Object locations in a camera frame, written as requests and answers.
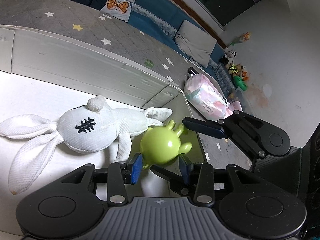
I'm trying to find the green alien toy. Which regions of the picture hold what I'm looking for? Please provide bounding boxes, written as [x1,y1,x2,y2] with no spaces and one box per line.
[139,120,192,170]

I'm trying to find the white plush rabbit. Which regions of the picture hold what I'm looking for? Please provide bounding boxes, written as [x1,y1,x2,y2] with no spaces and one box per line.
[1,95,172,195]

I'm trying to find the pink tissue pack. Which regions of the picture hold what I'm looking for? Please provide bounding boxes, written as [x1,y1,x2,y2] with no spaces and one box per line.
[183,74,242,121]

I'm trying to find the pile of small toys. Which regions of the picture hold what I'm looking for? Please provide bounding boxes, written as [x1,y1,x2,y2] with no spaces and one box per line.
[226,64,249,91]

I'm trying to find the panda plush toy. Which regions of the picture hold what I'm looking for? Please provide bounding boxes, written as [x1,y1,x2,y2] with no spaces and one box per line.
[219,50,236,66]

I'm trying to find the grey cushion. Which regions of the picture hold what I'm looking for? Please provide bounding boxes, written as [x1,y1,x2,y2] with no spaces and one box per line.
[174,20,217,68]

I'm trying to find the blue sofa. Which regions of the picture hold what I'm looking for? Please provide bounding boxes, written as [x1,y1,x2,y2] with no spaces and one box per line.
[128,0,236,96]

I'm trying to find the grey star tablecloth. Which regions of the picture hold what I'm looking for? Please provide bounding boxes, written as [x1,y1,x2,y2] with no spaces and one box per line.
[1,0,191,109]

